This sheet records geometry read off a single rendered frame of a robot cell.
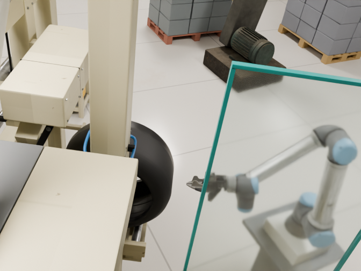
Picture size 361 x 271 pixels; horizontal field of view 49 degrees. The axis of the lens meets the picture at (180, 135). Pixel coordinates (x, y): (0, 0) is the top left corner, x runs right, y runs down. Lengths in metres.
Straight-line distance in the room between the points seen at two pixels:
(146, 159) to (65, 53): 0.60
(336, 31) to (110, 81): 5.34
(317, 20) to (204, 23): 1.72
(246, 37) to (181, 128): 1.59
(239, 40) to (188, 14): 1.06
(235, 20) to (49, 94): 4.17
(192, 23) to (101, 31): 4.97
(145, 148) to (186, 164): 2.10
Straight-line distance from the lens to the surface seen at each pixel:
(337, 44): 6.52
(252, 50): 5.15
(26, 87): 1.62
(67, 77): 1.67
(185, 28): 6.11
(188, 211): 3.52
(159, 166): 1.87
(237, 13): 5.47
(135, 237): 2.15
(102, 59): 1.26
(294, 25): 7.00
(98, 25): 1.21
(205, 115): 4.63
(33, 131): 1.79
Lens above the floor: 2.65
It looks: 38 degrees down
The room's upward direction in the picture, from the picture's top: 9 degrees clockwise
